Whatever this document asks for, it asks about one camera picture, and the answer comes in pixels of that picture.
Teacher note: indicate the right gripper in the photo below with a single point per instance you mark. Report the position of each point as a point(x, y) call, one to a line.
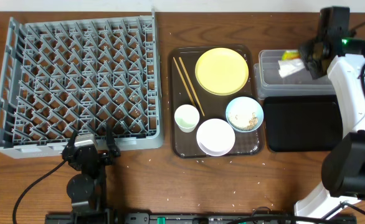
point(314, 71)

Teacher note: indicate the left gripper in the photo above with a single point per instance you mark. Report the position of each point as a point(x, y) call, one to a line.
point(104, 157)

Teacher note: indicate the yellow green wrapper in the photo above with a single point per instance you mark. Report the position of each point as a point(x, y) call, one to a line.
point(291, 55)

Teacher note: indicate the white paper napkin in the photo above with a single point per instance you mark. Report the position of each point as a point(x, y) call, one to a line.
point(289, 67)

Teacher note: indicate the light blue bowl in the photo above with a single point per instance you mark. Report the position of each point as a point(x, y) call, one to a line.
point(244, 114)

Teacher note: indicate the white green cup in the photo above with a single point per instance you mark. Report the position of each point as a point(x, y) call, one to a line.
point(186, 118)

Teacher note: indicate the pink white bowl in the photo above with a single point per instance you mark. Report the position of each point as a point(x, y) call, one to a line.
point(215, 137)

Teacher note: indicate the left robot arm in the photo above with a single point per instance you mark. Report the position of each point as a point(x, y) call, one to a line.
point(88, 189)

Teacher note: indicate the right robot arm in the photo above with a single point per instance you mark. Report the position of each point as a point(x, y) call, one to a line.
point(335, 53)

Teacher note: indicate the black waste tray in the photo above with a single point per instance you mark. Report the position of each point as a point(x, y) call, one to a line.
point(302, 123)

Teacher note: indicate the grey dishwasher rack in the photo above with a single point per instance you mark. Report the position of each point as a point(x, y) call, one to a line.
point(81, 76)

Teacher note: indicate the clear plastic bin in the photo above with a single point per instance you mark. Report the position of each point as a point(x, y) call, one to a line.
point(270, 83)

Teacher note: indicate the yellow plate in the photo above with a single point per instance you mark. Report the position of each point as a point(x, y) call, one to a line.
point(221, 71)

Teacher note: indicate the brown serving tray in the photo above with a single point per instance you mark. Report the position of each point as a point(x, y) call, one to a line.
point(185, 145)

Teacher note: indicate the right bamboo chopstick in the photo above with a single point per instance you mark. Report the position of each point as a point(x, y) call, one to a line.
point(191, 85)

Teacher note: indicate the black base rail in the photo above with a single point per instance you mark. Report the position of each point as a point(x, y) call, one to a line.
point(144, 218)

